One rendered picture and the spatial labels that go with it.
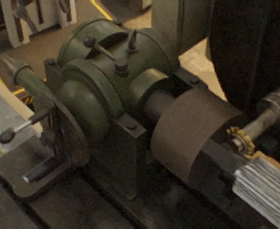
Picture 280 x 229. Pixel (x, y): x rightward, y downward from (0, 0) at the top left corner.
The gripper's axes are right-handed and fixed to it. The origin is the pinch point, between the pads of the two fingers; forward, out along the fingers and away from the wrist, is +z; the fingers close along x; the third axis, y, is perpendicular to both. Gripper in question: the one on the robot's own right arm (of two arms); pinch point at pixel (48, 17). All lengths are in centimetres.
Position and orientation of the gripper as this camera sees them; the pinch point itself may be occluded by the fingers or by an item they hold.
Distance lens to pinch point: 201.9
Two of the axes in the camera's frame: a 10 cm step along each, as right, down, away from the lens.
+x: -7.4, 5.8, -3.3
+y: -5.7, -2.8, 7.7
